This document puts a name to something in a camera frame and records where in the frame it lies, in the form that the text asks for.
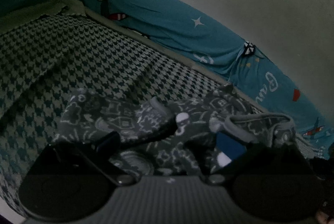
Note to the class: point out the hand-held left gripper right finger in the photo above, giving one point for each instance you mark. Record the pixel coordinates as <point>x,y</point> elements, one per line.
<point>229,147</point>

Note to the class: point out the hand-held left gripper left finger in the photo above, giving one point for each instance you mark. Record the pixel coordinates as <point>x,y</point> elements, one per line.
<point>108,141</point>

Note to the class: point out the grey patterned garment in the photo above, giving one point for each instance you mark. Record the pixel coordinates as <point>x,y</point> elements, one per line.
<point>156,119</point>

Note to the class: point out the houndstooth blanket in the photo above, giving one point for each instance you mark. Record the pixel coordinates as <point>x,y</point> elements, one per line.
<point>91,56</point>

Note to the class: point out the teal printed bed sheet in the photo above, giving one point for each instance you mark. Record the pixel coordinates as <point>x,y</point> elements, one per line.
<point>156,17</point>

